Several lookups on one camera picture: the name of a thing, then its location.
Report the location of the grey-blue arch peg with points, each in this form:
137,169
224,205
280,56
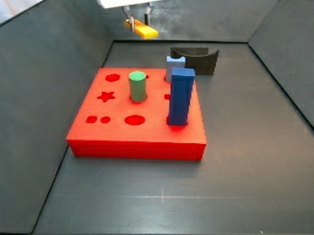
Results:
173,63

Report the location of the green cylinder peg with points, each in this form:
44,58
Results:
137,81

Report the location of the red shape-sorter base block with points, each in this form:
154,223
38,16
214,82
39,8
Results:
118,128

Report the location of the black curved fixture stand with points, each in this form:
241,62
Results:
199,59

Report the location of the dark blue square peg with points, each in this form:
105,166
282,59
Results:
182,84

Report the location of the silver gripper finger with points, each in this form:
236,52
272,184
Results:
149,14
130,19

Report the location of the yellow slotted square-circle block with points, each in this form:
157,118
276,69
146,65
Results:
142,30

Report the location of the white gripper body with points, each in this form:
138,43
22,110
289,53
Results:
117,3

